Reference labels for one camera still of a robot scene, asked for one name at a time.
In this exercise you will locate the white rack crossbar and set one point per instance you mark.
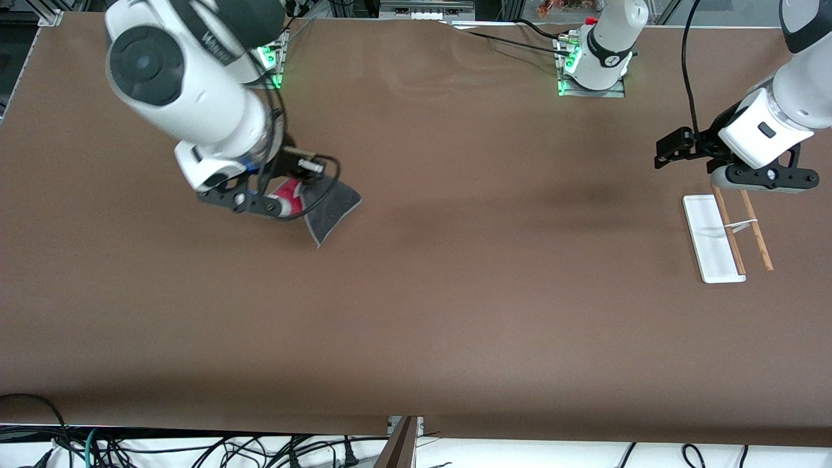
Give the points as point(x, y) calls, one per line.
point(741, 226)

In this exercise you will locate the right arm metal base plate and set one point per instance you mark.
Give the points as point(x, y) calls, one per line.
point(276, 65)

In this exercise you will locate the grey socket box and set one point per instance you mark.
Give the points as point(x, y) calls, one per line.
point(426, 8)

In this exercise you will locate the brown wooden beam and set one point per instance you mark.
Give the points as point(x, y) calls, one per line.
point(400, 448)

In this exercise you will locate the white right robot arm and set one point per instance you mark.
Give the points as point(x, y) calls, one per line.
point(195, 97)

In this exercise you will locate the grey towel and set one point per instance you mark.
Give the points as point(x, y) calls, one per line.
point(328, 214)

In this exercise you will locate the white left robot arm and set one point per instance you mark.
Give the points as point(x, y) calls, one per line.
point(614, 32)

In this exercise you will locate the aluminium frame post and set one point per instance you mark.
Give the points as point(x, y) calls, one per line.
point(338, 6)

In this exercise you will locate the orange background objects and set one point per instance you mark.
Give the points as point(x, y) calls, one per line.
point(559, 8)

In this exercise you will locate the white rack base plate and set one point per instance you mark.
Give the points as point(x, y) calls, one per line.
point(708, 240)

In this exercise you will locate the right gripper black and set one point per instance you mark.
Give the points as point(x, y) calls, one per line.
point(284, 164)

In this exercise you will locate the white paper sheet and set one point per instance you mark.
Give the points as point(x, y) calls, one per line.
point(487, 25)

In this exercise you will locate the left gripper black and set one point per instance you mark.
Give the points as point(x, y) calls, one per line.
point(706, 142)

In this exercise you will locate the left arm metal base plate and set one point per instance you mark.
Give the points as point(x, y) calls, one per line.
point(611, 93)

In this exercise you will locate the brown table cover sheet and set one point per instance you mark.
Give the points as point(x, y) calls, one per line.
point(416, 292)

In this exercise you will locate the small metal table bracket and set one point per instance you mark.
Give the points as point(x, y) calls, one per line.
point(420, 426)

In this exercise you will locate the aluminium table frame rail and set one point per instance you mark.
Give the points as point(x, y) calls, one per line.
point(49, 18)

